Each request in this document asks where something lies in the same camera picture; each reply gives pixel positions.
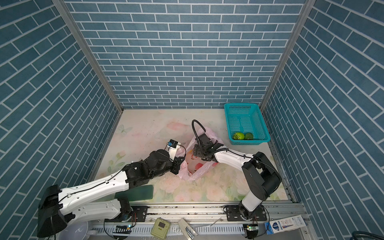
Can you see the pink plastic bag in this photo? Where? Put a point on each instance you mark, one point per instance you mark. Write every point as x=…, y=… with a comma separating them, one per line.
x=193, y=167

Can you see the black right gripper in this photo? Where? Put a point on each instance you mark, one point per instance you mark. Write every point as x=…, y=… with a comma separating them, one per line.
x=197, y=150

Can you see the aluminium corner post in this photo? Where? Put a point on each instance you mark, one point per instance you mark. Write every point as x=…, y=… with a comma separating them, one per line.
x=303, y=16
x=75, y=31

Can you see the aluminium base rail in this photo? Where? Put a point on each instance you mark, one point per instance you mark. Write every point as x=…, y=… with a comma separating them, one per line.
x=205, y=218

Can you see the grey remote device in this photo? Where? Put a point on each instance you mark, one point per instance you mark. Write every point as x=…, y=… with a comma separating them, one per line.
x=187, y=230

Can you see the aluminium corner post right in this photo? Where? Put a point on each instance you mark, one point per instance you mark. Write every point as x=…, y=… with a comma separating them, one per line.
x=303, y=16

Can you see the green apple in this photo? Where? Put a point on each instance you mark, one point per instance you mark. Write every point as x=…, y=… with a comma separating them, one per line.
x=238, y=136

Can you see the aluminium corner post left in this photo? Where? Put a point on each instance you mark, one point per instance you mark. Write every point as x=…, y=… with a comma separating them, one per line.
x=75, y=31

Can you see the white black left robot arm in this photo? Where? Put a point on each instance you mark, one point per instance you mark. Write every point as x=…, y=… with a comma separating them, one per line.
x=57, y=206

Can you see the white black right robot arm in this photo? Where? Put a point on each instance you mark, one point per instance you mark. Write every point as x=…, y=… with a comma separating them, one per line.
x=262, y=177

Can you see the white bowl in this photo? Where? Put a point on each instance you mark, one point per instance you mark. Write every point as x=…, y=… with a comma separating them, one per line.
x=78, y=231

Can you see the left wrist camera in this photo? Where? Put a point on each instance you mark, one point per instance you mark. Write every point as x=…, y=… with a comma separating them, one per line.
x=173, y=147

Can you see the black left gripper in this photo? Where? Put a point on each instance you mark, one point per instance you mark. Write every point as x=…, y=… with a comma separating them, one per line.
x=177, y=162

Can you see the teal plastic basket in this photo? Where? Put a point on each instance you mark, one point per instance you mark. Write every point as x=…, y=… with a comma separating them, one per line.
x=246, y=118

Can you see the green timer device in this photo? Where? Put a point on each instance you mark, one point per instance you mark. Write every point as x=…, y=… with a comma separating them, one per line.
x=160, y=229

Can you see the white blue box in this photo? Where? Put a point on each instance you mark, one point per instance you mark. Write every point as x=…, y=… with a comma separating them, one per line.
x=284, y=225

